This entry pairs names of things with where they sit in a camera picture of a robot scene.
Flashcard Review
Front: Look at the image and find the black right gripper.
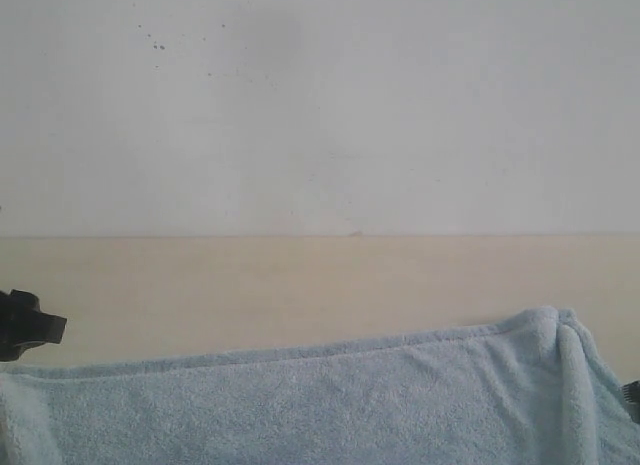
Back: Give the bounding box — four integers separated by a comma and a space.
621, 380, 640, 424

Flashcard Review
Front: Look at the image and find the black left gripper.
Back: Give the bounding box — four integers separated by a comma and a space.
1, 289, 67, 362

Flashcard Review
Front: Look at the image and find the light blue fluffy towel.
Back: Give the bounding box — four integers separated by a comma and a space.
1, 307, 639, 464

